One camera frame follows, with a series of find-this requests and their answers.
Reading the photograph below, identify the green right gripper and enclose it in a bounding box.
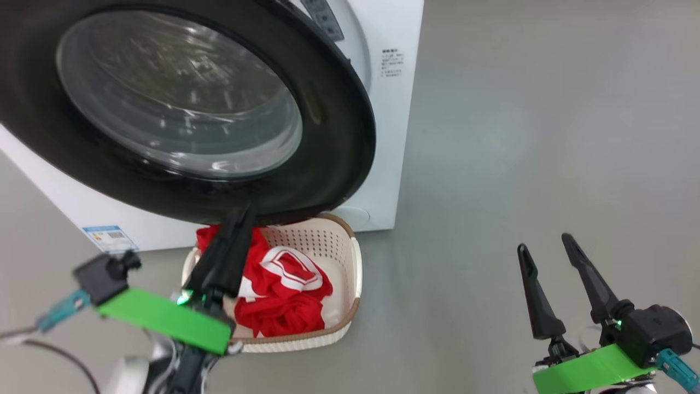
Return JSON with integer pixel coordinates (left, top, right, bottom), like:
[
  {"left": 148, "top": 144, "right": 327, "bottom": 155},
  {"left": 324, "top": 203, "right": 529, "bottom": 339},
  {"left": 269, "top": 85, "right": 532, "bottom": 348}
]
[{"left": 517, "top": 233, "right": 657, "bottom": 394}]

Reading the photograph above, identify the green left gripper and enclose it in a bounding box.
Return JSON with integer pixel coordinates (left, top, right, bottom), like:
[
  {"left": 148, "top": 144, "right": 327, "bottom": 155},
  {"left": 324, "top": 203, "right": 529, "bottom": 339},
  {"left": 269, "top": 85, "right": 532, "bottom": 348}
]
[{"left": 97, "top": 205, "right": 258, "bottom": 355}]

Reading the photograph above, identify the red garment with white stripes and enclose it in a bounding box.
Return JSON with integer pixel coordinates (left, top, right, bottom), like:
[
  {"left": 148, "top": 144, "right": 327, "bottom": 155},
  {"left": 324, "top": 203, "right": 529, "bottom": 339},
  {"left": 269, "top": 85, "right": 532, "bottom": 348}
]
[{"left": 197, "top": 224, "right": 334, "bottom": 308}]

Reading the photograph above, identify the black washing machine door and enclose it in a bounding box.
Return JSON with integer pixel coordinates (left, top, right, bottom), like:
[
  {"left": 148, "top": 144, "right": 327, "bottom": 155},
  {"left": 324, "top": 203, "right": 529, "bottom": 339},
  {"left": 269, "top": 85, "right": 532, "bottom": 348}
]
[{"left": 0, "top": 0, "right": 376, "bottom": 226}]

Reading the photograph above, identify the cream perforated laundry basket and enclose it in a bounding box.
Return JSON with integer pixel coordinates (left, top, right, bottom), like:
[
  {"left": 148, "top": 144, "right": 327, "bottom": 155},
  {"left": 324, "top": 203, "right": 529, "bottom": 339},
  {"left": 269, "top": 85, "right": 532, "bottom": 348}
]
[{"left": 182, "top": 213, "right": 363, "bottom": 354}]

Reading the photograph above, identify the white front-load washing machine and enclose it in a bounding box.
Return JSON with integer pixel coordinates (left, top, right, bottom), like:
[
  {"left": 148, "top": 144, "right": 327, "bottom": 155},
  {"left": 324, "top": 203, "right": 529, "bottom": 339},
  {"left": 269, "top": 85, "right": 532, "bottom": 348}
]
[{"left": 0, "top": 0, "right": 424, "bottom": 253}]

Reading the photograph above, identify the blue white energy label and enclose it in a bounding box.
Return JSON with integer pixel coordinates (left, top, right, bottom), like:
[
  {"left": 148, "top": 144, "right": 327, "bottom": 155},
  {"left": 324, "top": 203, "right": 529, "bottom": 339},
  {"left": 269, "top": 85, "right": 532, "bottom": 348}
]
[{"left": 83, "top": 225, "right": 140, "bottom": 254}]

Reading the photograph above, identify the teal right camera connector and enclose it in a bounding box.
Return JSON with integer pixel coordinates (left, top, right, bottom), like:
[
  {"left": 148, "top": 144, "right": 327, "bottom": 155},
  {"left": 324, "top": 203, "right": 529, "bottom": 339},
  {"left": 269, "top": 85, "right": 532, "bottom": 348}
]
[{"left": 655, "top": 349, "right": 700, "bottom": 392}]

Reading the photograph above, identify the teal camera connector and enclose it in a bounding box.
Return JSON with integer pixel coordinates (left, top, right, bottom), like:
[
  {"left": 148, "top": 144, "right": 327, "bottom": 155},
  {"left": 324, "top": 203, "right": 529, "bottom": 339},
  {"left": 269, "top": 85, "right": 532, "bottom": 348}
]
[
  {"left": 36, "top": 289, "right": 91, "bottom": 333},
  {"left": 655, "top": 349, "right": 700, "bottom": 392}
]

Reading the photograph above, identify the teal left camera connector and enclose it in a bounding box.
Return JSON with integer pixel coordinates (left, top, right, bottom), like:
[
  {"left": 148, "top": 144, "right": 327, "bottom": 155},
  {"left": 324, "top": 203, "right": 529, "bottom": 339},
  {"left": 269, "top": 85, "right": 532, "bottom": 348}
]
[{"left": 36, "top": 289, "right": 91, "bottom": 333}]

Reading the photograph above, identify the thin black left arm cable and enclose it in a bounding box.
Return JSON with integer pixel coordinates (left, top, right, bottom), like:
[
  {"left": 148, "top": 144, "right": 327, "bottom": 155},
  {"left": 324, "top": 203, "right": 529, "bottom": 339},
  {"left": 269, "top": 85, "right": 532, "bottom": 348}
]
[{"left": 0, "top": 328, "right": 106, "bottom": 394}]

